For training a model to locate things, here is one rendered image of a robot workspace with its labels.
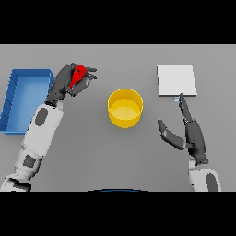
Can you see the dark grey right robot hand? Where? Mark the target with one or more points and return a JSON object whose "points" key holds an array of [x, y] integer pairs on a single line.
{"points": [[194, 135]]}

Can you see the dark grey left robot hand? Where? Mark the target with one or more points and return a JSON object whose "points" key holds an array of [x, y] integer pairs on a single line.
{"points": [[61, 83]]}

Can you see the red beaker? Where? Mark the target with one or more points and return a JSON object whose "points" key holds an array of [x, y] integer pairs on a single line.
{"points": [[78, 75]]}

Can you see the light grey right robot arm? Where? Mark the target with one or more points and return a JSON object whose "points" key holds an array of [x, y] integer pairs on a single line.
{"points": [[204, 179]]}

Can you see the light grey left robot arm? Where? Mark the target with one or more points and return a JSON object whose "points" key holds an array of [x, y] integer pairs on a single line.
{"points": [[37, 137]]}

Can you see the pale square measuring scale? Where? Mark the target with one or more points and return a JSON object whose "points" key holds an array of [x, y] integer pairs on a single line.
{"points": [[176, 80]]}

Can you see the yellow bowl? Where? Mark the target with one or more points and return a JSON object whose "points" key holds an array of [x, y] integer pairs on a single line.
{"points": [[125, 108]]}

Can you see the blue tray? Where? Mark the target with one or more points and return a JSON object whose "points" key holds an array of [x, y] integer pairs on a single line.
{"points": [[26, 99]]}

